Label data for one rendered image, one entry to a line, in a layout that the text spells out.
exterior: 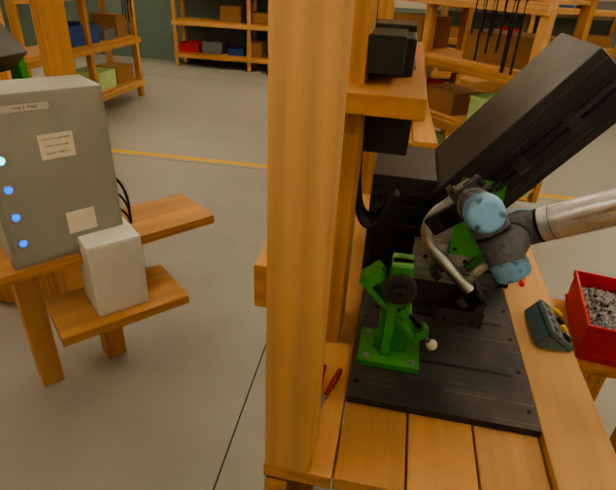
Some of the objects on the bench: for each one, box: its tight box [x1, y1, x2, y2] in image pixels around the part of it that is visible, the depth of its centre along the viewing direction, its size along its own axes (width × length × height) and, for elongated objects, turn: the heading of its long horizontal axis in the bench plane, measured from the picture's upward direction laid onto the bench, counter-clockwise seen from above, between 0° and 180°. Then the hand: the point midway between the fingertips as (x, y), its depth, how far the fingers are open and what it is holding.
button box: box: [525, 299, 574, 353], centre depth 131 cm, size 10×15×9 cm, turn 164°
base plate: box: [346, 228, 542, 438], centre depth 153 cm, size 42×110×2 cm, turn 164°
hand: (455, 198), depth 125 cm, fingers closed on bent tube, 3 cm apart
